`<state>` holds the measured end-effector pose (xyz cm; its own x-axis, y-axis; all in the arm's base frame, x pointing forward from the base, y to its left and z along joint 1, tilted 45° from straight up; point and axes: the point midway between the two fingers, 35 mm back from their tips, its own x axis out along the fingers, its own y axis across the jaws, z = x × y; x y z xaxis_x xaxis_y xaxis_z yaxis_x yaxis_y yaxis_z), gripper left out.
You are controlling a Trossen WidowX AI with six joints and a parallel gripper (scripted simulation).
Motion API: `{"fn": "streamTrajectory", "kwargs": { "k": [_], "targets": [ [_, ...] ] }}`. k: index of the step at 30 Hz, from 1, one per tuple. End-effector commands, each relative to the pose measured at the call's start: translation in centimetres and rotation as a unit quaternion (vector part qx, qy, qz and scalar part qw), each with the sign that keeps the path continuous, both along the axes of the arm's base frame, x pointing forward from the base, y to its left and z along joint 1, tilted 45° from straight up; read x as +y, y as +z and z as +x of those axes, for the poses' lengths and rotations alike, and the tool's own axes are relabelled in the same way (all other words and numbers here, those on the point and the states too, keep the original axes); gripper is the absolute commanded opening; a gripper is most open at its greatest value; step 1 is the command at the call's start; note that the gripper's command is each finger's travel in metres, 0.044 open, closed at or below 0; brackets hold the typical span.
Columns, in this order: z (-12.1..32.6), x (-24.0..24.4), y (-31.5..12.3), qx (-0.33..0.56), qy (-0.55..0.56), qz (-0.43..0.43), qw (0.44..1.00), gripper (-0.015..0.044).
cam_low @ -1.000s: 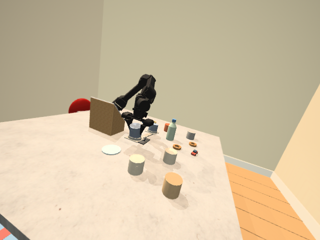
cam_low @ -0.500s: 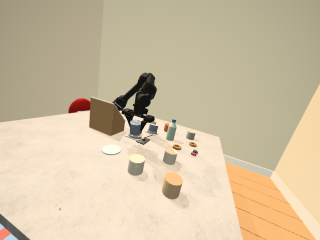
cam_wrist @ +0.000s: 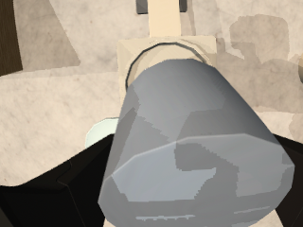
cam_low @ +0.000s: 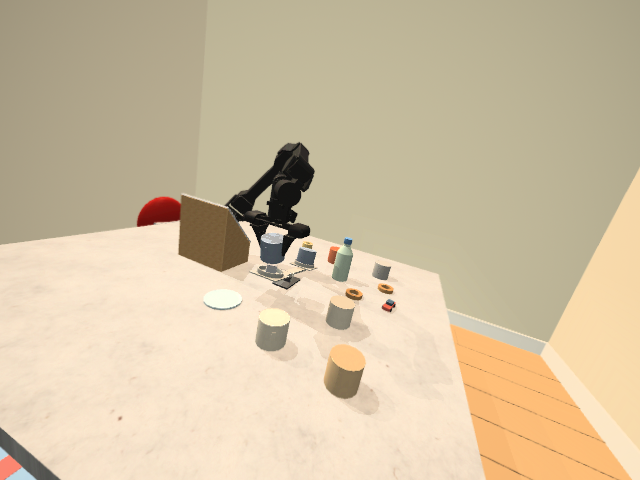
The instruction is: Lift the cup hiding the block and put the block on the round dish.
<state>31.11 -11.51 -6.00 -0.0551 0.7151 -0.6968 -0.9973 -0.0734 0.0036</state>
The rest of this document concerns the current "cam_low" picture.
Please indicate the orange ring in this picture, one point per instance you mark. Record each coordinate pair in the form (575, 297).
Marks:
(384, 288)
(358, 295)

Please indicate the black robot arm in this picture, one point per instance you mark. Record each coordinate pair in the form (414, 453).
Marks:
(290, 174)

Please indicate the red toy car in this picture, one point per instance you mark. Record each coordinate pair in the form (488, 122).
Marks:
(388, 305)

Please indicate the white round dish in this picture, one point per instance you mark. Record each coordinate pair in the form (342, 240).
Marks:
(222, 299)

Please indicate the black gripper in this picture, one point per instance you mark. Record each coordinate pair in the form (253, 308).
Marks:
(277, 213)

